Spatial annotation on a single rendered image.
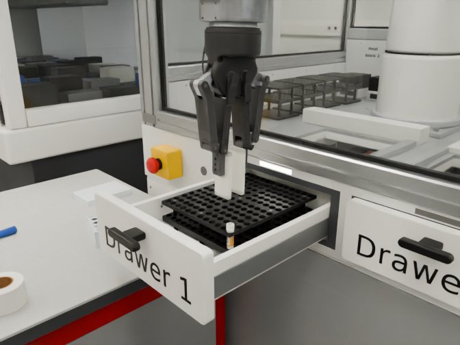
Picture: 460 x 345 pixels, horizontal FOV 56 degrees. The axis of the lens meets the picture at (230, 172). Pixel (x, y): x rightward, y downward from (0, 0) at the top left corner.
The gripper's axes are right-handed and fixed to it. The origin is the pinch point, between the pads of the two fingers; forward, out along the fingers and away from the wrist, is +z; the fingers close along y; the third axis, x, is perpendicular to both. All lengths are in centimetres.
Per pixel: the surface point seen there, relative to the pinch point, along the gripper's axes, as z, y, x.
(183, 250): 8.0, 10.5, 2.2
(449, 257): 8.1, -14.6, 26.9
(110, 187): 22, -11, -58
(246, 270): 13.8, 0.9, 4.8
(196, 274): 10.6, 10.4, 4.8
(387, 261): 14.2, -18.3, 17.2
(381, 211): 6.3, -18.1, 15.1
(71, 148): 17, -14, -88
